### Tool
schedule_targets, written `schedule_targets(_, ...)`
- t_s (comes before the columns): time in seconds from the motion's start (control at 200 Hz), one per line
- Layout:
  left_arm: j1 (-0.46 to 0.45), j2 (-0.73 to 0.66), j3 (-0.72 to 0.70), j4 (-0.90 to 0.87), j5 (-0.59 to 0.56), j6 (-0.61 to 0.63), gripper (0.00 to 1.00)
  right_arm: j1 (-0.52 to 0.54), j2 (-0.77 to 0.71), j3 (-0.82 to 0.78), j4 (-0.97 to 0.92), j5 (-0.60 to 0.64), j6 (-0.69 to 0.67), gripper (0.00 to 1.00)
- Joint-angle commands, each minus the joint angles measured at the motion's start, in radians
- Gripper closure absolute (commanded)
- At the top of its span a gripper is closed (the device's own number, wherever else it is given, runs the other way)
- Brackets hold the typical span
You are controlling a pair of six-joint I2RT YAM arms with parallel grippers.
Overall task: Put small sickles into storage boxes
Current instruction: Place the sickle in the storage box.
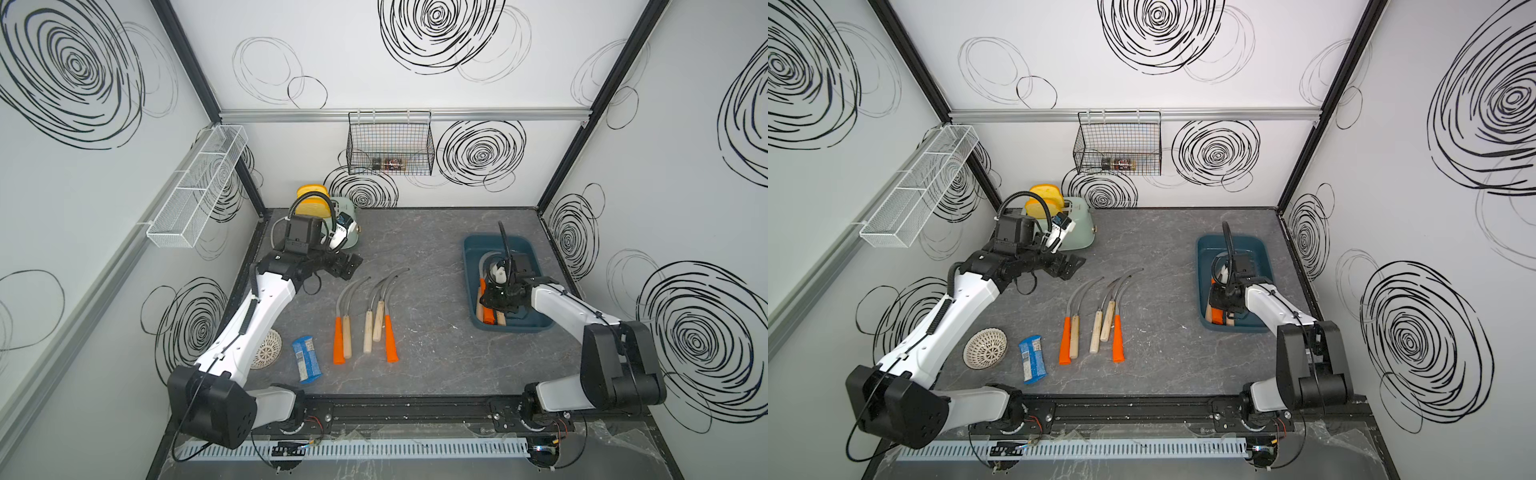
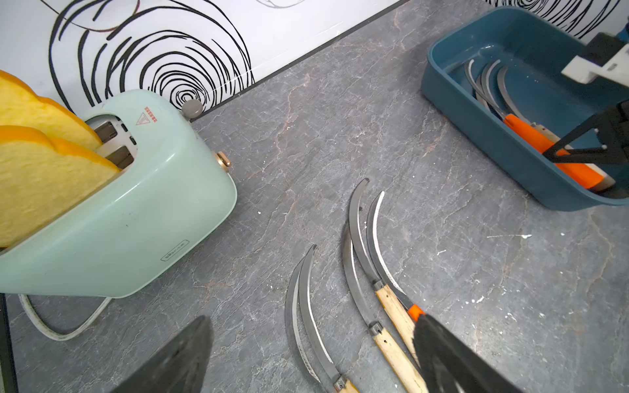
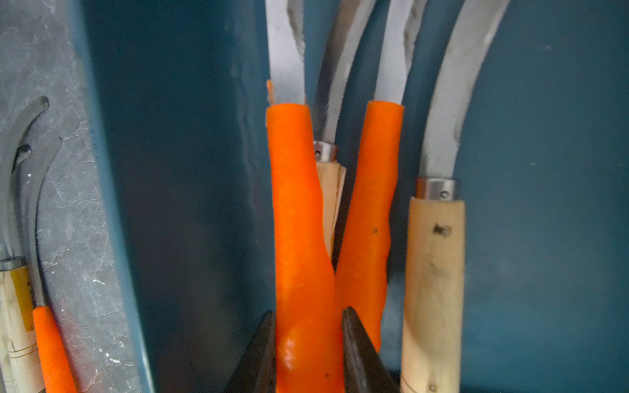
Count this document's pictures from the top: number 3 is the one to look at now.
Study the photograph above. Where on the orange handle sickle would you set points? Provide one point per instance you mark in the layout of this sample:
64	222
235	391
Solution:
308	328
361	279
52	354

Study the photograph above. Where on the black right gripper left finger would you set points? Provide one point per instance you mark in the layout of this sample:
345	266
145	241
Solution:
256	371

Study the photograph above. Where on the teal plastic storage box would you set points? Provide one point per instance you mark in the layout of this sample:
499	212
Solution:
176	103

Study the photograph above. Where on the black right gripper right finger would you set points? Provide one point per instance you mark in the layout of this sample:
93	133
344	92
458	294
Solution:
364	371

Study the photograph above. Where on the wooden handle sickle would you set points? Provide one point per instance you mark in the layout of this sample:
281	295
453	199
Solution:
22	153
344	39
435	257
20	363

